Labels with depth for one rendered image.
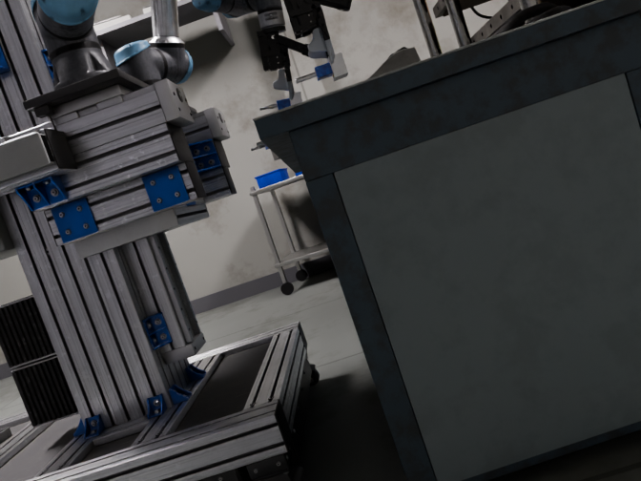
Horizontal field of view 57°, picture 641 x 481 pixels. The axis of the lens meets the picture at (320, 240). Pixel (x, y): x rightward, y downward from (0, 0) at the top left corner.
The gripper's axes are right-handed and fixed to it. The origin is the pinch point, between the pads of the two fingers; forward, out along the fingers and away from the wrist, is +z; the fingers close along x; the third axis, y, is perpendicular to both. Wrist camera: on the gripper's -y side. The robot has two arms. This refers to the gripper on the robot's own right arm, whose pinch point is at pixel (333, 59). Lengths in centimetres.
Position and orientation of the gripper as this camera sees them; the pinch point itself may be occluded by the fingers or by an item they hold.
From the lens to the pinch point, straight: 156.1
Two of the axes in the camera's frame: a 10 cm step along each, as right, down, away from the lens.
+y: -9.5, 3.2, 0.2
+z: 3.2, 9.4, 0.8
